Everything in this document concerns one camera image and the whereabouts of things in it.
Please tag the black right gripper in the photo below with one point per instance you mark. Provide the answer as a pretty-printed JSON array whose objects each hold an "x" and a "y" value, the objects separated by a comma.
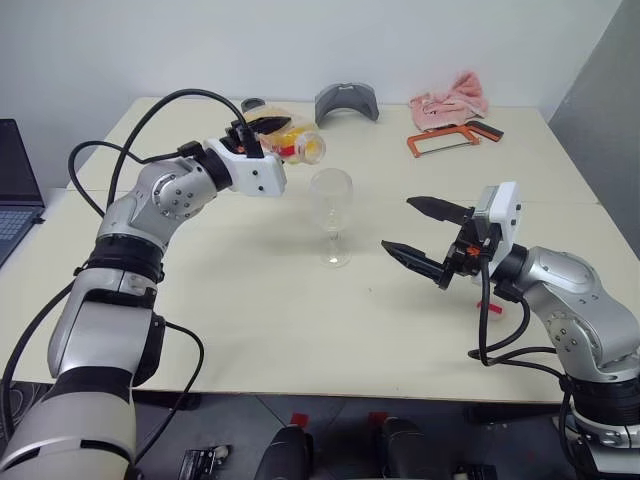
[{"x": 467, "y": 252}]

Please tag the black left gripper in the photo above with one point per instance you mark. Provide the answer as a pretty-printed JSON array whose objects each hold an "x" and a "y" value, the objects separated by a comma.
[{"x": 242, "y": 140}]

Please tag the clear bottle with orange drink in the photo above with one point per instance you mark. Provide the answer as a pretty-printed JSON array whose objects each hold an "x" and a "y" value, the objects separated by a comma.
[{"x": 310, "y": 147}]

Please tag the white bottle cap red sticker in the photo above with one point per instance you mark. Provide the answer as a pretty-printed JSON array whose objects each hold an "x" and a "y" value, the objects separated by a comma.
[{"x": 487, "y": 306}]

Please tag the clear wine glass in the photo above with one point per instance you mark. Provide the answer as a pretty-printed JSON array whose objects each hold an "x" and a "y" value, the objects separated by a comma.
[{"x": 330, "y": 200}]

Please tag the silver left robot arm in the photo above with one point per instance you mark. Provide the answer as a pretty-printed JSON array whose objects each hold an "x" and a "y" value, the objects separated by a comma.
[{"x": 105, "y": 320}]

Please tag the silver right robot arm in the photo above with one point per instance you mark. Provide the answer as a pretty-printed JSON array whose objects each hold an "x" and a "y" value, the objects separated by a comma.
[{"x": 575, "y": 285}]

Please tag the grey curved plastic shell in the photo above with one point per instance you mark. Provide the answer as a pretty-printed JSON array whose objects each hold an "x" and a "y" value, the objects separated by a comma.
[{"x": 347, "y": 97}]

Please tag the orange hacksaw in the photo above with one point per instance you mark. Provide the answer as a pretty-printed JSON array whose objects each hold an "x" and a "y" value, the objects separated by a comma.
[{"x": 414, "y": 145}]

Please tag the pink cloth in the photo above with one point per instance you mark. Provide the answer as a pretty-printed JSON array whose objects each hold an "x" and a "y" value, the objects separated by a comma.
[{"x": 450, "y": 105}]

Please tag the red tag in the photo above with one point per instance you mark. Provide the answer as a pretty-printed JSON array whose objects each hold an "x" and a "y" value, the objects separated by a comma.
[
  {"x": 377, "y": 418},
  {"x": 299, "y": 419}
]

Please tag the dark rounded shape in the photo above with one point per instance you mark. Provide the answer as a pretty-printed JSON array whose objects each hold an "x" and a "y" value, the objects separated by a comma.
[
  {"x": 405, "y": 450},
  {"x": 290, "y": 455}
]

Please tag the small black floor device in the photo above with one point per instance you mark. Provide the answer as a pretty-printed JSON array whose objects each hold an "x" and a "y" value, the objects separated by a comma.
[
  {"x": 472, "y": 471},
  {"x": 205, "y": 462}
]

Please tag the dark laptop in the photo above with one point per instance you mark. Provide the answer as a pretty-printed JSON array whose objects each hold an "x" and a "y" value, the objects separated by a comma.
[{"x": 15, "y": 200}]

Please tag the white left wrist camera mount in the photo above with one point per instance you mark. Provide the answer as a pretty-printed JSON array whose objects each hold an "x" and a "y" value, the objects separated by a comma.
[{"x": 260, "y": 172}]

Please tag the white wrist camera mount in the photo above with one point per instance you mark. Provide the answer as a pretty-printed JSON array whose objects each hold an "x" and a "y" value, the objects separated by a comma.
[
  {"x": 507, "y": 215},
  {"x": 260, "y": 172}
]

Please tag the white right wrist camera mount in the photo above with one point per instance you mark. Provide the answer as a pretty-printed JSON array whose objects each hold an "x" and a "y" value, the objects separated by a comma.
[{"x": 507, "y": 215}]

